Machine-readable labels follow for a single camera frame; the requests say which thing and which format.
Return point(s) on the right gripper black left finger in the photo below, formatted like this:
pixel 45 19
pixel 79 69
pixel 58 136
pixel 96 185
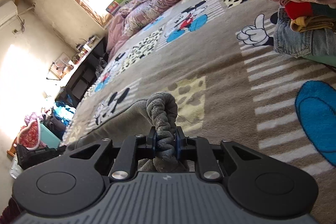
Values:
pixel 127 154

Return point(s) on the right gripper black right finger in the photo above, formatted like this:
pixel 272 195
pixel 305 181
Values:
pixel 198 150

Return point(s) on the grey sweatpants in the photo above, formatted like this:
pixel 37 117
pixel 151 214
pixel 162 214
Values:
pixel 158 111

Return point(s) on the dark wooden desk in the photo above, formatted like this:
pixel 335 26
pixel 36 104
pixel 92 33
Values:
pixel 75 84

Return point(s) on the teal storage box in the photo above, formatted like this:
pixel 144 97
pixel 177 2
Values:
pixel 48 138

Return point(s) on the Mickey Mouse brown blanket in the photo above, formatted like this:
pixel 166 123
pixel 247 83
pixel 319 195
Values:
pixel 216 58

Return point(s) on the red floral heart cushion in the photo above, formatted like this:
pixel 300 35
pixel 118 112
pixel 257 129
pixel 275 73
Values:
pixel 30 136

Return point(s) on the folded green garment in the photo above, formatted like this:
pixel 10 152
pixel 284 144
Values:
pixel 327 60

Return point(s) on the folded yellow garment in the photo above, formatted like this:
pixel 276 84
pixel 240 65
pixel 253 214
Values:
pixel 306 23

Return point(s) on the folded blue jeans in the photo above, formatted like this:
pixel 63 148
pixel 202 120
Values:
pixel 300 44

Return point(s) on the folded red green sweater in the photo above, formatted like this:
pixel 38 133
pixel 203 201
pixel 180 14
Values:
pixel 308 9

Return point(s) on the white air conditioner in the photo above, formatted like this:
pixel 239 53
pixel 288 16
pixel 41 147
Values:
pixel 8 11

